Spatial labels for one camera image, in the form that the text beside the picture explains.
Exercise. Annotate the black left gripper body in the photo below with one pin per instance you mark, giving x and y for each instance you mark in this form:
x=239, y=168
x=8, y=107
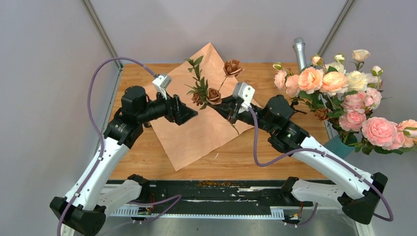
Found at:
x=159, y=108

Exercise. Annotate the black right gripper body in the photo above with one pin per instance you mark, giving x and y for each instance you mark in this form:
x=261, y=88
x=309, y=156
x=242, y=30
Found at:
x=247, y=116

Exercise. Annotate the brown kraft wrapping paper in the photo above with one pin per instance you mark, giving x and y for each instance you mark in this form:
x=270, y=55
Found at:
x=207, y=131

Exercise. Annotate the peach roses stem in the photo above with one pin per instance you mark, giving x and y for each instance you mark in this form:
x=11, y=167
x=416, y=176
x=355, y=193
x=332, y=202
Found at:
x=286, y=80
x=328, y=78

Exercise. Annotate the dried brown roses stem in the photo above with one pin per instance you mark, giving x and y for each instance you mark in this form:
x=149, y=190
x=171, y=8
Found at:
x=322, y=114

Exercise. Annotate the pink roses stem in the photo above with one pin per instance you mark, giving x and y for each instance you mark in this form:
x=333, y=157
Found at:
x=356, y=106

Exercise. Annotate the white roses stem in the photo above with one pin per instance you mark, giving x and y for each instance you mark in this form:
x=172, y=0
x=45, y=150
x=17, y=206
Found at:
x=356, y=80

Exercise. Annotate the single rose stem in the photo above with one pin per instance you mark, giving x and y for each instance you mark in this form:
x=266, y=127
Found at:
x=359, y=56

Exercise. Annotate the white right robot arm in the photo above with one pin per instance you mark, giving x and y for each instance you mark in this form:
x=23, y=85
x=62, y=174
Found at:
x=356, y=192

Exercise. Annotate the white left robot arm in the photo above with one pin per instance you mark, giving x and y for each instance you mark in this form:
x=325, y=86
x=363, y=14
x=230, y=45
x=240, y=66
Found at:
x=84, y=208

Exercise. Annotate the teal ceramic vase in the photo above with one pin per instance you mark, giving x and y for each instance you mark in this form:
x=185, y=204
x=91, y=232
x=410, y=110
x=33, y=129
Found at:
x=336, y=146

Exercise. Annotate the peach roses in vase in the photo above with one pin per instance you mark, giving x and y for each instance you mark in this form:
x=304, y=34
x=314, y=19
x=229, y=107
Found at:
x=379, y=134

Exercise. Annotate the silver microphone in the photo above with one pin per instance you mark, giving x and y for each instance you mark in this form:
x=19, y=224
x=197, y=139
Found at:
x=299, y=49

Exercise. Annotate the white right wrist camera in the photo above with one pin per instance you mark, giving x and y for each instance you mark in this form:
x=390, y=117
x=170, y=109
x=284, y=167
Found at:
x=243, y=94

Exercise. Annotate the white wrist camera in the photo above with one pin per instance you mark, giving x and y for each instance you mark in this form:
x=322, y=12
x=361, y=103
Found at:
x=160, y=83
x=243, y=94

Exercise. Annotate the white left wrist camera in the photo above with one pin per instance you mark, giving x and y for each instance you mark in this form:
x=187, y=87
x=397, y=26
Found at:
x=160, y=83

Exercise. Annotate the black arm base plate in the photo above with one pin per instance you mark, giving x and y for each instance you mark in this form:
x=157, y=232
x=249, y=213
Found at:
x=219, y=196

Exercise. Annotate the white slotted cable duct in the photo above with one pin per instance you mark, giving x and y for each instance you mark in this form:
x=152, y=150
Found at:
x=275, y=213

